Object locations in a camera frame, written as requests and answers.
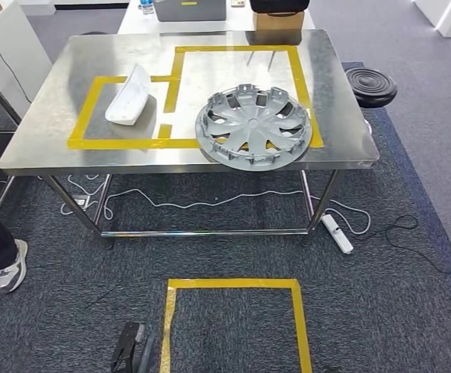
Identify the thin black cabinet cable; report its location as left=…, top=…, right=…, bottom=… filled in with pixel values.
left=0, top=30, right=33, bottom=105

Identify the white plastic car part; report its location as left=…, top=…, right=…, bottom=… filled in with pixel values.
left=104, top=63, right=152, bottom=127

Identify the white cabinet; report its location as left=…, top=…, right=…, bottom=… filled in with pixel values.
left=0, top=0, right=53, bottom=120

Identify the grey plastic hubcap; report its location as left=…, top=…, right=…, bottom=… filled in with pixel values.
left=194, top=83, right=313, bottom=173

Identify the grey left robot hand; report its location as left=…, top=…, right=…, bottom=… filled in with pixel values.
left=137, top=332, right=157, bottom=373

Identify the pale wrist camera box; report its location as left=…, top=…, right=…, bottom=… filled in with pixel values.
left=110, top=321, right=147, bottom=373

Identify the grey laptop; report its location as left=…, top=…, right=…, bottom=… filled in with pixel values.
left=153, top=0, right=227, bottom=23

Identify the white floor cable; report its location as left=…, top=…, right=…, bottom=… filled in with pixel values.
left=36, top=173, right=114, bottom=221
left=104, top=187, right=372, bottom=237

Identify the steel workbench table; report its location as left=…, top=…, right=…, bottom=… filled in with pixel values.
left=0, top=29, right=381, bottom=249

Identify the white desk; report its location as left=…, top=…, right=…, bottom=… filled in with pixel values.
left=117, top=0, right=316, bottom=36

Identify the black carrying bag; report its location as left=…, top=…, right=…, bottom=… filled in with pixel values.
left=249, top=0, right=310, bottom=15

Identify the white display platform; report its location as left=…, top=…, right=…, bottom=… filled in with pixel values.
left=412, top=0, right=451, bottom=39

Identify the yellow floor tape rectangle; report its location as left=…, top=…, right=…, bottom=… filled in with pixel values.
left=159, top=278, right=313, bottom=373

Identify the white long bench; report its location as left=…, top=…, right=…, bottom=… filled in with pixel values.
left=18, top=0, right=131, bottom=16

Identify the black floor cable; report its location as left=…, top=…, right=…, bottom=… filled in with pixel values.
left=360, top=214, right=451, bottom=275

